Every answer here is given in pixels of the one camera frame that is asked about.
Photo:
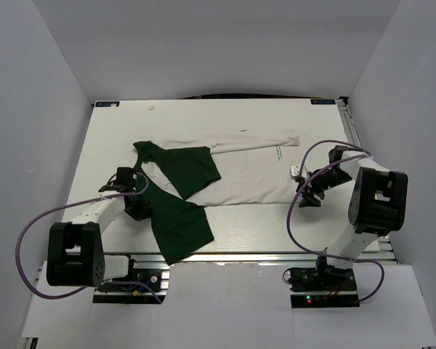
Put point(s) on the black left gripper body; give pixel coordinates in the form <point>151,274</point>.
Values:
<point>140,207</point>

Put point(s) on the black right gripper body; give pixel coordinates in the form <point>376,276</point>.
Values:
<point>321,182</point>

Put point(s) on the white green-sleeved t-shirt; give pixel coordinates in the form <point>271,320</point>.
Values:
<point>184,177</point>

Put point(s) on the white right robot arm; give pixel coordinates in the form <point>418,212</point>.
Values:
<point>376,208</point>

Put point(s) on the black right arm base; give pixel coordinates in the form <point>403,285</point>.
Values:
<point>309,288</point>

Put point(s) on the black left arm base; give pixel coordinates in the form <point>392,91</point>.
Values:
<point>146,283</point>

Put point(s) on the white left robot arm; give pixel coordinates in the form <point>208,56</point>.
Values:
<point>76,255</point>

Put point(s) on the blue right corner label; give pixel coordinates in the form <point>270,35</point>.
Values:
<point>323,101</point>

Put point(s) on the blue table corner label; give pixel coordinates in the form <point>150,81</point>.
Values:
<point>107,104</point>

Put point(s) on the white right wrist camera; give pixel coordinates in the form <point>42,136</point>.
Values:
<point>298,172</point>

